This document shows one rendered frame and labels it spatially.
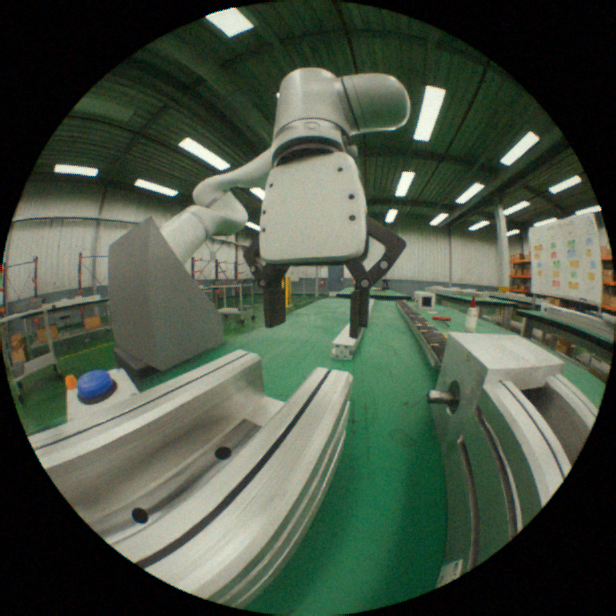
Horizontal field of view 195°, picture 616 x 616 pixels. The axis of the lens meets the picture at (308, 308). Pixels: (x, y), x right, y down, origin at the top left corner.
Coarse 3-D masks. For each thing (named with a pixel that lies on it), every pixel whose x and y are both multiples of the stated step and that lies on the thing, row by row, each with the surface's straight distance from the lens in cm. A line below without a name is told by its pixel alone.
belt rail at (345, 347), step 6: (372, 300) 115; (372, 306) 100; (348, 324) 48; (348, 330) 42; (342, 336) 38; (348, 336) 38; (360, 336) 45; (336, 342) 34; (342, 342) 34; (348, 342) 34; (354, 342) 35; (336, 348) 34; (342, 348) 33; (348, 348) 33; (354, 348) 36; (336, 354) 34; (342, 354) 34; (348, 354) 34
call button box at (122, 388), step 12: (108, 372) 24; (120, 372) 23; (120, 384) 21; (132, 384) 20; (72, 396) 22; (96, 396) 19; (108, 396) 19; (120, 396) 19; (132, 396) 18; (72, 408) 20; (84, 408) 19; (96, 408) 18; (72, 420) 18
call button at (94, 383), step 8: (88, 376) 21; (96, 376) 20; (104, 376) 20; (80, 384) 20; (88, 384) 19; (96, 384) 19; (104, 384) 19; (80, 392) 20; (88, 392) 19; (96, 392) 19
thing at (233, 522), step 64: (192, 384) 12; (256, 384) 15; (320, 384) 11; (64, 448) 12; (128, 448) 11; (192, 448) 13; (256, 448) 7; (320, 448) 8; (128, 512) 11; (192, 512) 7; (256, 512) 6; (192, 576) 6; (256, 576) 9
